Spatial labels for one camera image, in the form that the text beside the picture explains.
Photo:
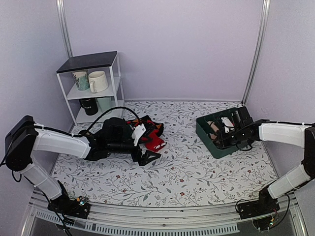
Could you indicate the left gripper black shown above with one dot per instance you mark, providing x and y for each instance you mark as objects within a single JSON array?
[{"x": 143, "y": 160}]

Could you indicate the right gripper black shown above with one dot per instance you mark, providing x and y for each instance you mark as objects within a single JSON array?
[{"x": 224, "y": 144}]

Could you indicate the green divided storage box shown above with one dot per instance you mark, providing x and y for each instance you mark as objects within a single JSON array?
[{"x": 203, "y": 129}]

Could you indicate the tan ribbed sock brown cuff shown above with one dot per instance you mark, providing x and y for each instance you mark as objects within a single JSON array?
[{"x": 215, "y": 131}]

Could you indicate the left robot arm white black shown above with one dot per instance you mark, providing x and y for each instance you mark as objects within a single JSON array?
[{"x": 116, "y": 136}]

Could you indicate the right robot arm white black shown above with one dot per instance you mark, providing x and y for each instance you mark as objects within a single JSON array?
[{"x": 291, "y": 145}]

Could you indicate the red sock white trim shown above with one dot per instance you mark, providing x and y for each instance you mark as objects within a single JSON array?
[{"x": 152, "y": 141}]

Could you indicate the argyle brown orange sock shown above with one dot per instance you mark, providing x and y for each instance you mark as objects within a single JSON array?
[{"x": 159, "y": 127}]

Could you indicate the floral patterned table mat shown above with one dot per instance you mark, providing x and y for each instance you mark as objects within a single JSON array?
[{"x": 186, "y": 174}]

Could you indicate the pale green mug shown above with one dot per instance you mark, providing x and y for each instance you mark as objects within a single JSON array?
[{"x": 105, "y": 103}]

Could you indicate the black mug white text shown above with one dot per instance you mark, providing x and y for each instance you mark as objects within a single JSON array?
[{"x": 89, "y": 105}]

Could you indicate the cream ceramic mug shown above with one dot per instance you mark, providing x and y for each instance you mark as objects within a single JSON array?
[{"x": 98, "y": 81}]

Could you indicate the white metal shelf black top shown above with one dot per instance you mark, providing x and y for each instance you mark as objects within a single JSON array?
[{"x": 109, "y": 63}]

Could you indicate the teal patterned mug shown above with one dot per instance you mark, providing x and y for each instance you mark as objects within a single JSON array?
[{"x": 81, "y": 80}]

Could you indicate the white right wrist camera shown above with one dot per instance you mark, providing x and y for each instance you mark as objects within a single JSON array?
[{"x": 227, "y": 122}]

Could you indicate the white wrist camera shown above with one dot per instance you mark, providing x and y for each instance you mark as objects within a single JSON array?
[
  {"x": 227, "y": 122},
  {"x": 137, "y": 133}
]

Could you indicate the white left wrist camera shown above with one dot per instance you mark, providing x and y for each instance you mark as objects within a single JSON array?
[{"x": 137, "y": 133}]

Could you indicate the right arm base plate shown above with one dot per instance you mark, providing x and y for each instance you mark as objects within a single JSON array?
[{"x": 264, "y": 205}]

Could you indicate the aluminium front rail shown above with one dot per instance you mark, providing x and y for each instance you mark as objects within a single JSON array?
[{"x": 216, "y": 220}]

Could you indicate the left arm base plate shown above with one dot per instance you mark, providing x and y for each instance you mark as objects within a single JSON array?
[{"x": 78, "y": 207}]

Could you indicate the right aluminium corner post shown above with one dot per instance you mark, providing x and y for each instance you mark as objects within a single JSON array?
[{"x": 259, "y": 43}]

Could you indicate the aluminium corner post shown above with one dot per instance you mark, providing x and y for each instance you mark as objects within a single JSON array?
[
  {"x": 259, "y": 43},
  {"x": 64, "y": 28}
]

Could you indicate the left aluminium corner post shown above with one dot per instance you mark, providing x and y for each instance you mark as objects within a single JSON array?
[{"x": 64, "y": 28}]

